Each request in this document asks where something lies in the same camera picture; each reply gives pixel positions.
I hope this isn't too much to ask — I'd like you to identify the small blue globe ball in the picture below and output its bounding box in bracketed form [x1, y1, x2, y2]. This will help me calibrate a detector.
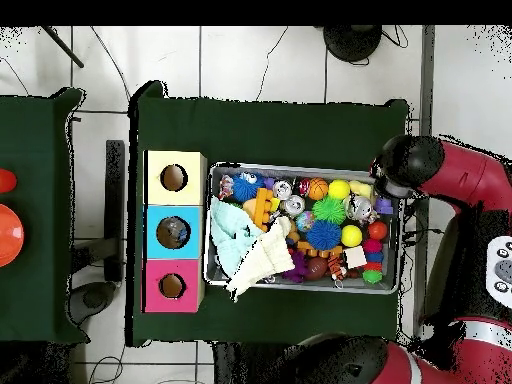
[295, 211, 317, 234]

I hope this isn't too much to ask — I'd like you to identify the cream yellow knitted cloth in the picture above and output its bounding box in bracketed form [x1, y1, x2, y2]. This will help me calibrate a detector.
[226, 215, 297, 302]

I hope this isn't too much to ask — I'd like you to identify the plain blue spiky ball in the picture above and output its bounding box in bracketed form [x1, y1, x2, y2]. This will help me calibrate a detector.
[307, 219, 344, 253]

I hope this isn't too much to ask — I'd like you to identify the silver drink can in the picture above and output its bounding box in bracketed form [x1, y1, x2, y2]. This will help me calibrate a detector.
[284, 195, 306, 217]

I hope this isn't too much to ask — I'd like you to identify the small orange basketball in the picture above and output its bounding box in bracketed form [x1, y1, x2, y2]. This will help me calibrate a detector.
[307, 177, 330, 201]

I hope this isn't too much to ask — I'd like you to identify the long orange toy brick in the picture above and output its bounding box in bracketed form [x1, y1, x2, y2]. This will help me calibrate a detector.
[243, 187, 278, 234]

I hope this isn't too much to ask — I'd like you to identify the small brown football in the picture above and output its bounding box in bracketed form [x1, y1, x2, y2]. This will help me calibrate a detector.
[305, 255, 330, 281]

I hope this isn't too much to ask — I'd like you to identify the light green spiky ball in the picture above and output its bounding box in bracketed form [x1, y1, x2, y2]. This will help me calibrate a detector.
[311, 195, 348, 227]

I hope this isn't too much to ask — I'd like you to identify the purple spiky toy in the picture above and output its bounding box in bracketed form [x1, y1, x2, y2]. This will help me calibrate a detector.
[282, 251, 309, 285]

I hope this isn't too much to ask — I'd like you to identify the orange disc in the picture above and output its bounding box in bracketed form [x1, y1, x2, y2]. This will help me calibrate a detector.
[0, 203, 25, 269]

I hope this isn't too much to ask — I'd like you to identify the striped orange tiger toy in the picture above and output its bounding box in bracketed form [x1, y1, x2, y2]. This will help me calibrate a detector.
[326, 255, 350, 288]

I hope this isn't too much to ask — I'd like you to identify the dark green side table cloth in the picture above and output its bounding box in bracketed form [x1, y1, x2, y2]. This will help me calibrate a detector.
[0, 87, 88, 347]

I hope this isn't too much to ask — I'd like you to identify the pale blue waffle cloth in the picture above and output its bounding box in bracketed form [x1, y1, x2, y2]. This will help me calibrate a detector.
[209, 197, 267, 278]

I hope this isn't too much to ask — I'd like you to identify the plain wooden cube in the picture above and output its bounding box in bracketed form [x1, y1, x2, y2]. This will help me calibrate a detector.
[344, 245, 369, 270]

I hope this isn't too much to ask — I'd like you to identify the crushed shiny silver can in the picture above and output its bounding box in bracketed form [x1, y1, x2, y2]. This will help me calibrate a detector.
[344, 194, 376, 224]

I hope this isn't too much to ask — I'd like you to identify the blue spiky ball with eyes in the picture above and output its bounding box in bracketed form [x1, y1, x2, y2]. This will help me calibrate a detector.
[231, 172, 262, 203]

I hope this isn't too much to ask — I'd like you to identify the wooden box with three holes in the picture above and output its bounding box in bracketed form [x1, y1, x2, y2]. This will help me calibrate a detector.
[143, 150, 208, 313]

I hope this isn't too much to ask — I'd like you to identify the black round stand base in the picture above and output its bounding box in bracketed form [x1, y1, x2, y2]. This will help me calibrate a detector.
[323, 25, 384, 64]

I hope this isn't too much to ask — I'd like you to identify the black upright panel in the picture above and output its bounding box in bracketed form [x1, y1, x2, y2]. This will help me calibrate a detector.
[104, 139, 127, 283]

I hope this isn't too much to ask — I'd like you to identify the black drink can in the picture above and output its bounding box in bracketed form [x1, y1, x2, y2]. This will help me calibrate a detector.
[272, 179, 294, 201]

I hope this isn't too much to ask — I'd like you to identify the small red object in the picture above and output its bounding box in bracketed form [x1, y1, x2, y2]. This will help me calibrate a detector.
[0, 167, 17, 194]

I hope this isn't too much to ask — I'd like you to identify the small yellow rubber duck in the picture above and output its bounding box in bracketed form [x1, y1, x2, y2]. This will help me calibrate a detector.
[350, 180, 376, 201]

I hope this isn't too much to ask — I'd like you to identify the grey round floor base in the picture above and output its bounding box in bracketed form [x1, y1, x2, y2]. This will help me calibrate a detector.
[67, 279, 118, 323]

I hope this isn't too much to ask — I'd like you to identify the shallow clear mesh bin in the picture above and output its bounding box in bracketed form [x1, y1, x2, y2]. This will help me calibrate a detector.
[206, 163, 405, 296]

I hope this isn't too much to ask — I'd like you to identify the plain red ball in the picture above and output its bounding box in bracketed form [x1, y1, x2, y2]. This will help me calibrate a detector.
[367, 220, 389, 242]

